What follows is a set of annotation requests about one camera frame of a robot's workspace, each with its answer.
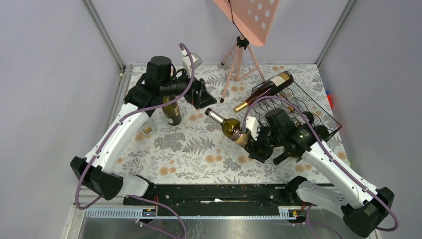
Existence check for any green wine bottle brown label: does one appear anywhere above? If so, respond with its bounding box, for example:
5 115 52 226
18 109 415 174
205 108 251 148

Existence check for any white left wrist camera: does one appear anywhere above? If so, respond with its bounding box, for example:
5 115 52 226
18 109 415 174
182 52 203 78

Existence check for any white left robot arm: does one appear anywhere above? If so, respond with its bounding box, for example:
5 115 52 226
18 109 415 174
70 53 216 205

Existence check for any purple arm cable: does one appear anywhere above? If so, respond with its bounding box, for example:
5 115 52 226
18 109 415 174
240 96 400 239
75 43 195 239

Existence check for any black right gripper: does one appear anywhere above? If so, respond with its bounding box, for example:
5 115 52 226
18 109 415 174
244 122 283 163

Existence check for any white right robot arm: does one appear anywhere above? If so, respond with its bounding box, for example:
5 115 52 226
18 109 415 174
242 108 396 238

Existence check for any olive wine bottle black cap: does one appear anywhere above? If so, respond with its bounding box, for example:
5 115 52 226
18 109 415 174
272 149 297 165

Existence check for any pink music stand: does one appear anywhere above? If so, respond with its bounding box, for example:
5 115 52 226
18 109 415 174
214 0 280 103

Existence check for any red wine bottle gold cap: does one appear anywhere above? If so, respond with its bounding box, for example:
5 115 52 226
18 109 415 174
233 71 294 113

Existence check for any black wire wine rack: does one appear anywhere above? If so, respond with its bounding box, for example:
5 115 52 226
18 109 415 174
248 83 342 160

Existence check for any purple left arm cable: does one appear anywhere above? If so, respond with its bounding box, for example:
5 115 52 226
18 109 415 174
75 43 195 239

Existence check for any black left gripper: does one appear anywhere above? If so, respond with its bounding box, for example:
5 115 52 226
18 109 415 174
161 66 217 109

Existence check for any clear liquor bottle black cap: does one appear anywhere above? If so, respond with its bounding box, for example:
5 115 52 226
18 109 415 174
141 118 157 134

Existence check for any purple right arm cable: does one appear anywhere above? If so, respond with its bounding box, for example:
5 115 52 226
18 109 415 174
240 96 400 239

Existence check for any dark wine bottle beside arm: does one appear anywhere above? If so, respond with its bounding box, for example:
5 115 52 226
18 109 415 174
162 101 182 126

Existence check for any grey slotted cable duct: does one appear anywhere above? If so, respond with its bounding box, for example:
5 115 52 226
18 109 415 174
85 204 296 220

